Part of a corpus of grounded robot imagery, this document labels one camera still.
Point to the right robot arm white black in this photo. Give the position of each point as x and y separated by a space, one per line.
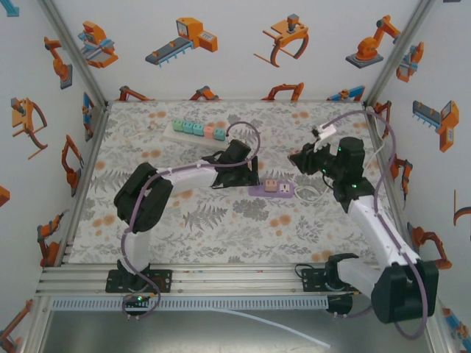
379 231

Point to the purple power strip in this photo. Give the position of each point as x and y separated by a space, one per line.
285 189

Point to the white power strip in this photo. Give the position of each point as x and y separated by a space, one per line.
191 139

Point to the aluminium right side rail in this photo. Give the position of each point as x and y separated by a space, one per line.
386 176

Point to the aluminium right frame post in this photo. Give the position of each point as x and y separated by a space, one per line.
399 51

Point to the green plug adapter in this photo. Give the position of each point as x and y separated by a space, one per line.
177 127

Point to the thin white tube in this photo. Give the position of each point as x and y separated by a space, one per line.
279 325

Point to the aluminium left frame post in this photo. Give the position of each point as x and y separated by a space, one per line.
73 51

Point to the aluminium front frame rail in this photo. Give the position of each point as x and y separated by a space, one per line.
228 283

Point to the brown plug adapter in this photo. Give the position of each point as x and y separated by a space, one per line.
271 185

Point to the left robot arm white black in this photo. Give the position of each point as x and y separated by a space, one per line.
191 179

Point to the aluminium left side rail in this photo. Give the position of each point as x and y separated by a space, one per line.
82 176

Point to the floral patterned table mat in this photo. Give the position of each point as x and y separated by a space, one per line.
228 228

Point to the aluminium frame post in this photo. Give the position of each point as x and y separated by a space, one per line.
399 51
73 51

